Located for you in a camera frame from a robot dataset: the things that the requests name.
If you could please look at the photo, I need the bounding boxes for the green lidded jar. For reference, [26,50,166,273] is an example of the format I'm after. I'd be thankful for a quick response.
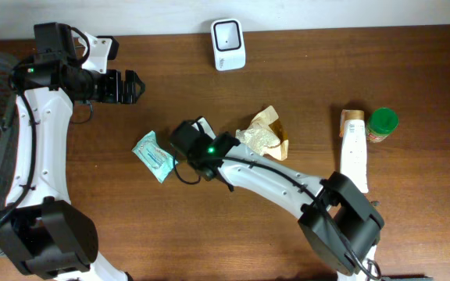
[366,108,398,143]

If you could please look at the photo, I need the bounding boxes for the left black camera cable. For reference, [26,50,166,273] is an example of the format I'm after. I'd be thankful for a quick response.
[0,58,38,281]

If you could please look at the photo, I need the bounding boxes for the white cream tube gold cap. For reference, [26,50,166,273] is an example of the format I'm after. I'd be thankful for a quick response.
[340,109,369,194]

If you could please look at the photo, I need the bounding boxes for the beige paper bag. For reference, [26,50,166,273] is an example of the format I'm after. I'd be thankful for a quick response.
[235,105,289,161]

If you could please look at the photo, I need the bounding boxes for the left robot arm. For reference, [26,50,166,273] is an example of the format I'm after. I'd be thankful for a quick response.
[0,23,145,280]

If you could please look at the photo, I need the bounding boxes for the white barcode scanner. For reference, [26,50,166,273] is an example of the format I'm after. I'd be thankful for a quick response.
[210,19,246,71]

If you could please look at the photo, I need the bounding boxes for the teal wet wipes pack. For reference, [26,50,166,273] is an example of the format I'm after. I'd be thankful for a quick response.
[132,130,178,183]

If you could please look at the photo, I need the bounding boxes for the right black camera cable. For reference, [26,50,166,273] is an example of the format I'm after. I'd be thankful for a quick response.
[172,151,202,186]

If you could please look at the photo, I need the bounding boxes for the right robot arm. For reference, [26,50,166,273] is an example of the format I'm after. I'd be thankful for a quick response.
[170,117,387,280]

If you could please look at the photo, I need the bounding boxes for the black camera cable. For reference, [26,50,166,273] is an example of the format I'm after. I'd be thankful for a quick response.
[0,58,38,281]
[172,151,202,186]

